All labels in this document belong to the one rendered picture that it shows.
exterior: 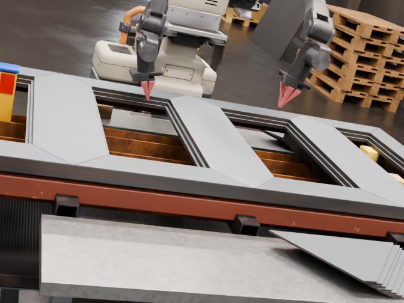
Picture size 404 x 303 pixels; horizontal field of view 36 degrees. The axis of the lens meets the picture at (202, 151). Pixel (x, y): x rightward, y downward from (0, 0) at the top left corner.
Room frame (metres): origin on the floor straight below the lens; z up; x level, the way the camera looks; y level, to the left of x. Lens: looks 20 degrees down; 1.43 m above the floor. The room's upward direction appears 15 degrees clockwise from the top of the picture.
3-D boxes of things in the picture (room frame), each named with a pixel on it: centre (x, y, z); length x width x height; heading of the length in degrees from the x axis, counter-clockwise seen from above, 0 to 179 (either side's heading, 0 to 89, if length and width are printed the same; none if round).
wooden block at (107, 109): (2.18, 0.41, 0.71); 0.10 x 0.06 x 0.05; 121
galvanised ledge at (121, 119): (2.35, -0.05, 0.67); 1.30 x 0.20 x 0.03; 109
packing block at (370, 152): (2.20, -0.59, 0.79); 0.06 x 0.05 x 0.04; 19
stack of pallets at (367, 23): (7.25, -1.41, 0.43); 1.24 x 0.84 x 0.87; 21
